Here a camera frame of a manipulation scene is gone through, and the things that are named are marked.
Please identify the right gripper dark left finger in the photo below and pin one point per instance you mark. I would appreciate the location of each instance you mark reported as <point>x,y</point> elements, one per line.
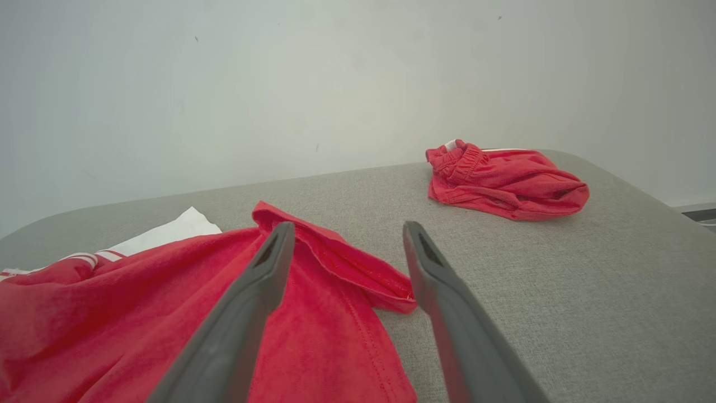
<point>235,336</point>

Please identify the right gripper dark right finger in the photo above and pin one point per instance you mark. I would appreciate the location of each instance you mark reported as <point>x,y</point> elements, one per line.
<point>470,347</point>

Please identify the red shirt with white trim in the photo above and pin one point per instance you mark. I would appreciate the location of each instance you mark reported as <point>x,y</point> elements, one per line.
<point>112,324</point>

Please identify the red shorts with white stripe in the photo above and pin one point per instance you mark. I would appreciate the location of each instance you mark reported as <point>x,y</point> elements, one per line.
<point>503,184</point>

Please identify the black baseboard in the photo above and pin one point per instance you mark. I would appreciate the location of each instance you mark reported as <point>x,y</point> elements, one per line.
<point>707,215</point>

